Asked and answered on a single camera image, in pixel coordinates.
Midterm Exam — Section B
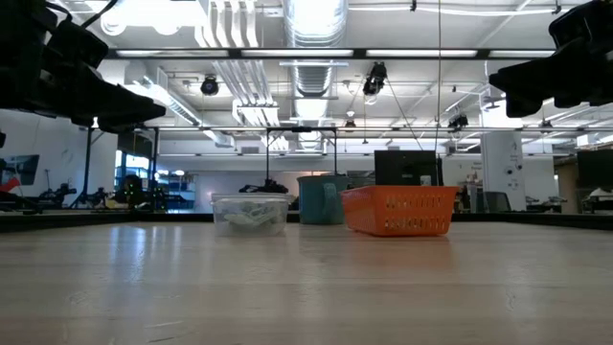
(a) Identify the black station frame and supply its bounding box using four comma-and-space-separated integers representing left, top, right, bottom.
264, 126, 338, 193
79, 125, 160, 212

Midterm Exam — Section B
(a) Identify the white pillar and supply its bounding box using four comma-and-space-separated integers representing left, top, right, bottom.
480, 90, 527, 212

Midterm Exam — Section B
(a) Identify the orange plastic basket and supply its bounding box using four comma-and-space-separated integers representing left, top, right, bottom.
340, 185, 460, 238

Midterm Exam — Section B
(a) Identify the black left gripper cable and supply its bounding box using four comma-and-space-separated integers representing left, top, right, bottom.
79, 0, 120, 29

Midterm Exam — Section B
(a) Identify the black aluminium table frame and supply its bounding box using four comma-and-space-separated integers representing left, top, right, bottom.
0, 209, 613, 234

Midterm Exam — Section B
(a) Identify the black overhead light bar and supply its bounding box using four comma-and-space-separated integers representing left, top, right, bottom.
102, 47, 559, 61

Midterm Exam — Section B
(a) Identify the round silver ventilation duct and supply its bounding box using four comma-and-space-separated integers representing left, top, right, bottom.
282, 0, 350, 97

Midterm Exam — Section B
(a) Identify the clear plastic container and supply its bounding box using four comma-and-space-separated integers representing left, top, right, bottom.
210, 193, 294, 238

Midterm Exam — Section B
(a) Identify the white rectangular air duct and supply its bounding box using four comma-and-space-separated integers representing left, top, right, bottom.
122, 66, 236, 148

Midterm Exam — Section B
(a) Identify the dark monitor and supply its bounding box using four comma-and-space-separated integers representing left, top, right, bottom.
577, 149, 613, 193

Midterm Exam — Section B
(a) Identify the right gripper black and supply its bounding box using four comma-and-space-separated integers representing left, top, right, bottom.
488, 0, 613, 119

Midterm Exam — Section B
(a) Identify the grey office chair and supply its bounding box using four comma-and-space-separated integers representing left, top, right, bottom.
483, 191, 512, 213

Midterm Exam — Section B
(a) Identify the green-white sachet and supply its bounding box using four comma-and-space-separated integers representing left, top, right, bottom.
238, 200, 284, 219
223, 211, 277, 229

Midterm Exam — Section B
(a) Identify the thin hanging cable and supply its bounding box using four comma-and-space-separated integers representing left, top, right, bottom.
436, 0, 443, 187

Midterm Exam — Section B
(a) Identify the black monitor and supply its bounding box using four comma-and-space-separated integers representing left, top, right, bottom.
374, 149, 444, 187

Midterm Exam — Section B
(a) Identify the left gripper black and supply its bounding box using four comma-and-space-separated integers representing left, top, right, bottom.
0, 0, 167, 134

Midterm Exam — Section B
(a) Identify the dark wall screen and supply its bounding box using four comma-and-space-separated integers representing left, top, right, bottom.
0, 153, 40, 187

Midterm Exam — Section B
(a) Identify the teal mug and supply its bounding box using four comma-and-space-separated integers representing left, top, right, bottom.
296, 174, 351, 225

